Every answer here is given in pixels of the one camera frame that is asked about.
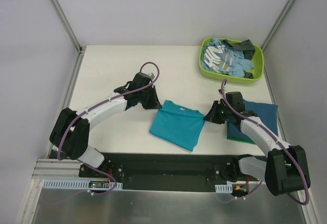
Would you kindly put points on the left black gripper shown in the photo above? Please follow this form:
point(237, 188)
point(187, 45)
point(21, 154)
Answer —
point(149, 97)

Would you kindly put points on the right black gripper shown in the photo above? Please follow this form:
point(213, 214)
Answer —
point(215, 114)

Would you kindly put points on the teal t-shirt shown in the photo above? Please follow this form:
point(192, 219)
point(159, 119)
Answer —
point(178, 125)

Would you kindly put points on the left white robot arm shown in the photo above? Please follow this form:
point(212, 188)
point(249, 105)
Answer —
point(70, 133)

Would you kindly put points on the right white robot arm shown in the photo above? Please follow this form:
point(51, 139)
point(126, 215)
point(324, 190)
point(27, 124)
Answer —
point(285, 169)

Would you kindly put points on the folded green t-shirt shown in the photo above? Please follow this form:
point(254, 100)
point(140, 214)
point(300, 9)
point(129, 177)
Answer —
point(240, 139)

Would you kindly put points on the folded dark blue t-shirt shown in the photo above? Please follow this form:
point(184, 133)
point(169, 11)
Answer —
point(266, 112)

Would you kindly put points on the light blue printed t-shirt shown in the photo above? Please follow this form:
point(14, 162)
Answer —
point(217, 58)

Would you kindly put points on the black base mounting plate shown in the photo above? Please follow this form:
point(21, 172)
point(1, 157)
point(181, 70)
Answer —
point(164, 172)

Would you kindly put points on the lime green plastic basket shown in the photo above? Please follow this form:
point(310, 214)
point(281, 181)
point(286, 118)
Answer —
point(257, 71)

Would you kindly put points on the dark grey garment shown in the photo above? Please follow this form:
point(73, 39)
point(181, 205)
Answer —
point(240, 50)

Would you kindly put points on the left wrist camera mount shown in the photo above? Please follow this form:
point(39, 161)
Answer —
point(151, 75)

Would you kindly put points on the right white cable duct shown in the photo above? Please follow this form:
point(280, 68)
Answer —
point(227, 188)

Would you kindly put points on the white cable duct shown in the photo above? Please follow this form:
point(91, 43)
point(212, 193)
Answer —
point(227, 188)
point(81, 185)

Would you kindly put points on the left white cable duct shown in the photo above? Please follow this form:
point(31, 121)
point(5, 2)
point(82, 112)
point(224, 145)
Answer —
point(81, 185)

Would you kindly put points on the right aluminium frame post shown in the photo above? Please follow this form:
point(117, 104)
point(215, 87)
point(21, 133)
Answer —
point(278, 22)

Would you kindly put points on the aluminium frame post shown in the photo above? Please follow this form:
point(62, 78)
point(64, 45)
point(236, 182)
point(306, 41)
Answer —
point(278, 22)
point(66, 25)

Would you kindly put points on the left aluminium frame post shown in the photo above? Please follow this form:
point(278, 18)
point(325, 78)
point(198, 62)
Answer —
point(66, 25)

